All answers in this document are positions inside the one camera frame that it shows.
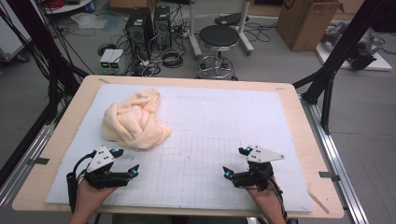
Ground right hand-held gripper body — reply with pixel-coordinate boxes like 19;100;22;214
232;145;285;191

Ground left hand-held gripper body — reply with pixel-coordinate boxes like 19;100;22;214
83;146;132;189

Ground cream towel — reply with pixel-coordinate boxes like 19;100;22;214
101;88;172;152

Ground person's left hand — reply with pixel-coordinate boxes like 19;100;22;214
74;179;118;216

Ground person's right hand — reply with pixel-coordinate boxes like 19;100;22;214
246;176;285;218

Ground white foam mat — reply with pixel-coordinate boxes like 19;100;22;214
45;83;314;214

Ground wooden table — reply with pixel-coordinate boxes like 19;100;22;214
11;74;345;219

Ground black table clip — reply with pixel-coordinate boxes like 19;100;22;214
318;171;341;182
27;157;50;166

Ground person's dark trousers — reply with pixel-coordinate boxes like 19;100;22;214
111;214;248;224

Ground thin wooden strip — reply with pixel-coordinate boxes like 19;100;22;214
307;185;330;215

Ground white power supply unit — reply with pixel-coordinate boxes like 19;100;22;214
108;49;125;75
99;49;115;75

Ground black round stool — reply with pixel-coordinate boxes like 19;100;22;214
195;24;240;81

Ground white stand leg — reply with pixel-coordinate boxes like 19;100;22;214
187;0;204;60
237;0;255;56

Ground large black computer tower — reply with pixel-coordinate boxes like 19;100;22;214
125;7;154;62

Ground black flat case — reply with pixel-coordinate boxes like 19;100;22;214
214;12;250;27

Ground slim black computer tower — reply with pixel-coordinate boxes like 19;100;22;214
152;5;172;50

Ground clear plastic bag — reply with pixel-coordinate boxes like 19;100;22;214
70;12;108;31

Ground cardboard box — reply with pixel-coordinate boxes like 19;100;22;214
276;0;342;52

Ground white board with devices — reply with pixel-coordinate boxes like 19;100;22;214
316;21;393;72

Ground white round table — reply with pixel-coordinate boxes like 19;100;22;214
41;0;94;15

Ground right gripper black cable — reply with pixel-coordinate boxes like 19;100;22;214
262;172;290;222

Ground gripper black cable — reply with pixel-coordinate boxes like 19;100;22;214
65;149;98;215
262;172;290;222

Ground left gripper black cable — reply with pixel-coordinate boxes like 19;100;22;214
65;149;98;215

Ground aluminium rail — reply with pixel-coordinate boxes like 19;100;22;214
0;124;56;213
300;94;370;224

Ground coil of black cable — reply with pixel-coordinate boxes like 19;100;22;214
161;49;185;69

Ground black metal frame with cables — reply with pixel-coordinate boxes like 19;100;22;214
0;0;90;125

